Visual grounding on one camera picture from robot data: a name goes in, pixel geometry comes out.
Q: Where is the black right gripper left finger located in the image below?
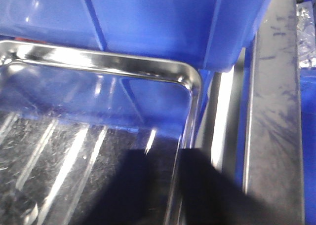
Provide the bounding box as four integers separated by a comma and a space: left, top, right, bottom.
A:
82, 149, 179, 225

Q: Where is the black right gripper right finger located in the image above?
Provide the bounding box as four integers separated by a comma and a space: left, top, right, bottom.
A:
179, 149, 294, 225

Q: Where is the silver steel tray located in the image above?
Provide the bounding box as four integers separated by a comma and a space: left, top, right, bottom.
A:
0, 40, 202, 225

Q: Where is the grey metal shelf divider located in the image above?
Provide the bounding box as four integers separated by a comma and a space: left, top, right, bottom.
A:
242, 0, 305, 225

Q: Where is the large blue upper bin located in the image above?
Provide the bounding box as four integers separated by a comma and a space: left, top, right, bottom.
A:
0, 0, 271, 72

